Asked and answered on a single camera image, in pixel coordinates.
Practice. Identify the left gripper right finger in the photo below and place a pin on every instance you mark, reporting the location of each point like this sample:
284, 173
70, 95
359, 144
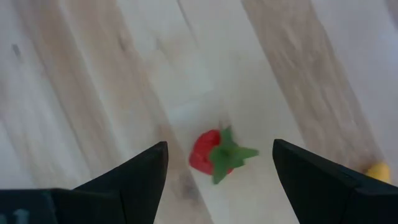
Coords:
311, 186

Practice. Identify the red plastic strawberry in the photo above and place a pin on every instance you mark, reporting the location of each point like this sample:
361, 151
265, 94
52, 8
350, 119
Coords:
203, 152

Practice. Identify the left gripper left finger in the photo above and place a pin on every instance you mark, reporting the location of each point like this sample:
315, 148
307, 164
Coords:
136, 186

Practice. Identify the yellow plastic produce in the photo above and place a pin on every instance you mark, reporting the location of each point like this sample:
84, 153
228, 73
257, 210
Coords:
379, 171

